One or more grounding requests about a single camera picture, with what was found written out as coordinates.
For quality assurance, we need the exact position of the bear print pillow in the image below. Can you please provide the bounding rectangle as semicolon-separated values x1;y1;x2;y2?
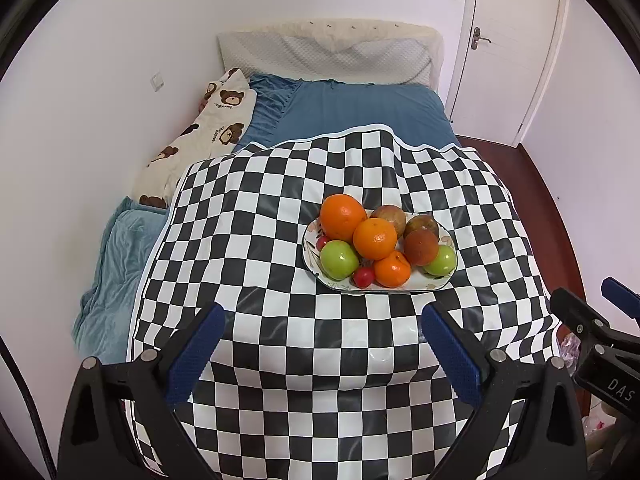
132;67;259;209

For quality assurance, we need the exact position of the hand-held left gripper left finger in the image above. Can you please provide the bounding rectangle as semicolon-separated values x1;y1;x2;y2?
59;301;227;480

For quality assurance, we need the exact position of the black white checkered cloth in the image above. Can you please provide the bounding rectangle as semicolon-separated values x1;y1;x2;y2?
127;124;564;480

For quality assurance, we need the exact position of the clear plastic bag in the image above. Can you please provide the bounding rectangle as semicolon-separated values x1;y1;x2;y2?
556;331;584;377

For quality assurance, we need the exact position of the small tangerine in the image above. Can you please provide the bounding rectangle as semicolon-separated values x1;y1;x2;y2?
373;250;412;289

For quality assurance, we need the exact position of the large orange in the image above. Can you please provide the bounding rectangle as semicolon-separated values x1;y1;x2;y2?
319;193;369;242

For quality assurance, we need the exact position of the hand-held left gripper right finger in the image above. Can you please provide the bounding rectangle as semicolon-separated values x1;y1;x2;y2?
421;301;586;480

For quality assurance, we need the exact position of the green apple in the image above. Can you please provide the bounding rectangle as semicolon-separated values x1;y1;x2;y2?
320;240;361;281
423;244;459;277

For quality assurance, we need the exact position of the medium orange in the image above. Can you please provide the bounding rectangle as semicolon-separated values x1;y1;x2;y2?
352;217;399;261

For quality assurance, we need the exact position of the blue fleece blanket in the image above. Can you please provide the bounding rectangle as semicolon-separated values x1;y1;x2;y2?
71;196;172;367

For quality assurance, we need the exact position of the reddish brown round fruit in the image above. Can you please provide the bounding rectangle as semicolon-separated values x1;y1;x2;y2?
403;230;440;267

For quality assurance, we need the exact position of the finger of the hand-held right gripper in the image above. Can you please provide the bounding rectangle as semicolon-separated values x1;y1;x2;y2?
601;276;640;334
549;287;614;349

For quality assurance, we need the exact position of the floral white plate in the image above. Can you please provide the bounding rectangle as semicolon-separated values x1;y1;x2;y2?
302;207;459;294

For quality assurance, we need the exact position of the yellow brown round fruit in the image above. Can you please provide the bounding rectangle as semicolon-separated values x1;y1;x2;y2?
370;204;407;239

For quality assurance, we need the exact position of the blue bed sheet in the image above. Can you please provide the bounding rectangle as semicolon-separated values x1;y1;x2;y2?
234;73;461;154

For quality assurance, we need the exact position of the cream quilted headboard cover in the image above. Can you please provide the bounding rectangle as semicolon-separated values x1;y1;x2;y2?
216;18;445;87

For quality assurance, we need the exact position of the green brown round fruit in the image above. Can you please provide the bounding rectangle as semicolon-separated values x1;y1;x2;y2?
404;214;440;239

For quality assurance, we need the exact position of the white door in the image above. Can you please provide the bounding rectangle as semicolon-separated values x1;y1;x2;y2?
444;0;569;149

